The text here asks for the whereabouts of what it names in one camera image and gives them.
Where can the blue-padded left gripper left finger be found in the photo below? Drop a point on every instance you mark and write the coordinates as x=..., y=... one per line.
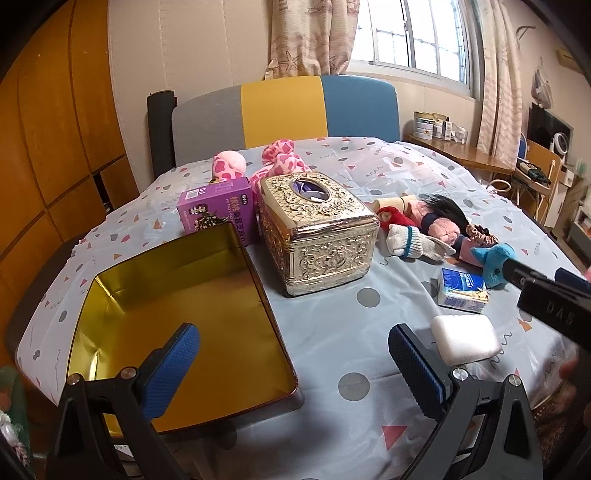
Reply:
x=162, y=372

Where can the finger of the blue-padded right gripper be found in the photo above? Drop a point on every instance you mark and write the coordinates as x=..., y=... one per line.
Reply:
x=567, y=278
x=522, y=276

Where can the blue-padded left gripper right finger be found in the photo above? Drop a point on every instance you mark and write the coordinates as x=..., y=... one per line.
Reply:
x=424, y=371

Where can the blue plush elephant toy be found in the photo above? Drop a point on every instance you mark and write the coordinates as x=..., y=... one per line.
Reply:
x=489, y=259

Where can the white foam block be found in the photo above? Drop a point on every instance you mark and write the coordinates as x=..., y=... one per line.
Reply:
x=463, y=339

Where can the blue white tissue pack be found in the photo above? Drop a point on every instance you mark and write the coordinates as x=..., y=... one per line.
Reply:
x=462, y=291

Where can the pink towel blue band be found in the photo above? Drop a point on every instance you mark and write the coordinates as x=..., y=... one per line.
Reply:
x=433, y=223

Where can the black hair wig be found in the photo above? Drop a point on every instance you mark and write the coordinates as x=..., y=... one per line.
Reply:
x=446, y=207

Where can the white knitted glove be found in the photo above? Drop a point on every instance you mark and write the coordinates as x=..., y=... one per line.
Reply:
x=409, y=243

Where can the red christmas sock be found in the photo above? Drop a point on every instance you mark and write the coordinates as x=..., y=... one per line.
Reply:
x=389, y=215

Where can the brown satin scrunchie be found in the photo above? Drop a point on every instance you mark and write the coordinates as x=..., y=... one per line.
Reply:
x=481, y=236

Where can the beige cloth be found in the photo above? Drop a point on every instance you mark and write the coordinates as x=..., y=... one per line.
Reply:
x=402, y=204

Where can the gold metal tray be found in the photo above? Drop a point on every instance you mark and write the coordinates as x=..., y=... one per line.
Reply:
x=242, y=371

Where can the patterned white tablecloth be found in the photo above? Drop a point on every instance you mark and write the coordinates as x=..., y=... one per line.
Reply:
x=359, y=420

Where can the wooden side desk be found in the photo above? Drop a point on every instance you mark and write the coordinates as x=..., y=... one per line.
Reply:
x=463, y=154

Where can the black monitor screen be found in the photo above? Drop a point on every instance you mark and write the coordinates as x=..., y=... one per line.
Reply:
x=547, y=130

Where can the striped beige curtain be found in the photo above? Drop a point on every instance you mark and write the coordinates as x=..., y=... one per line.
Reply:
x=501, y=113

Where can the purple cardboard box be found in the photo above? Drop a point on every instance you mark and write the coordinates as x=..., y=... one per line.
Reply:
x=207, y=206

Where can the white green milk can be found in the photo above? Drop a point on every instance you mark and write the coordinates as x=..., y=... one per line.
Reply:
x=424, y=125

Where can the wooden wardrobe panels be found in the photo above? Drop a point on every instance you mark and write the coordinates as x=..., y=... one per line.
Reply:
x=63, y=162

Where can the pink spotted plush toy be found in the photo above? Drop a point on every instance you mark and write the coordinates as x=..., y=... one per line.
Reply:
x=279, y=158

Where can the grey yellow blue chair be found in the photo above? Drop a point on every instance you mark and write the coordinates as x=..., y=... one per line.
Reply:
x=297, y=108

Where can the black rolled mat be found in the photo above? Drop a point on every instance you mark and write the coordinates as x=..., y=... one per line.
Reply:
x=160, y=106

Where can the floral beige curtain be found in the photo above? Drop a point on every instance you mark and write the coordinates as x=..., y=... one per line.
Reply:
x=311, y=38

